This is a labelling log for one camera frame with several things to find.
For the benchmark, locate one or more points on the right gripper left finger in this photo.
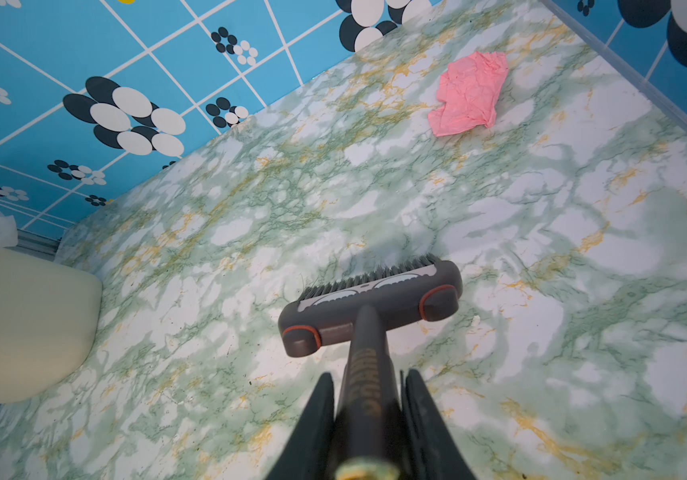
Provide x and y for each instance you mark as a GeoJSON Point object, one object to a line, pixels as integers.
{"type": "Point", "coordinates": [305, 455]}

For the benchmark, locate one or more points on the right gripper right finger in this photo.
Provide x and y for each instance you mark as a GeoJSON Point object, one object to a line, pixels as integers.
{"type": "Point", "coordinates": [432, 452]}

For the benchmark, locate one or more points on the cartoon face hand brush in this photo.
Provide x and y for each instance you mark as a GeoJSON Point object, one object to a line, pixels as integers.
{"type": "Point", "coordinates": [369, 437]}

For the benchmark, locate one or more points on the beige trash bin with liner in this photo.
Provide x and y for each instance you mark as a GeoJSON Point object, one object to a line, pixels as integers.
{"type": "Point", "coordinates": [49, 314]}

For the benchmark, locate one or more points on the pink paper scrap right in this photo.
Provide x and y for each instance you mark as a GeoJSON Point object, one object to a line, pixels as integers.
{"type": "Point", "coordinates": [469, 91]}

